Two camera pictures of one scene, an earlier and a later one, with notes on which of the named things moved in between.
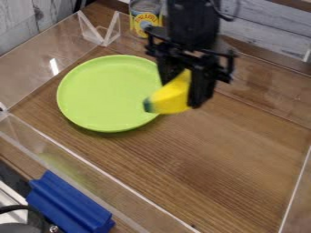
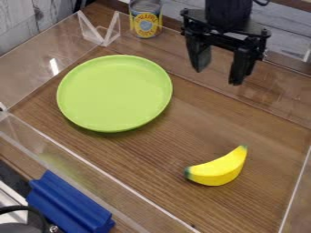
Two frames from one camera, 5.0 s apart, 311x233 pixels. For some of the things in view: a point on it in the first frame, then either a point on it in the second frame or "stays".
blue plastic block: x=64 y=208 stays
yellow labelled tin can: x=145 y=14 stays
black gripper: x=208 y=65 → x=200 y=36
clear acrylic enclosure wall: x=33 y=153 stays
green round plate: x=101 y=91 stays
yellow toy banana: x=171 y=98 → x=220 y=171
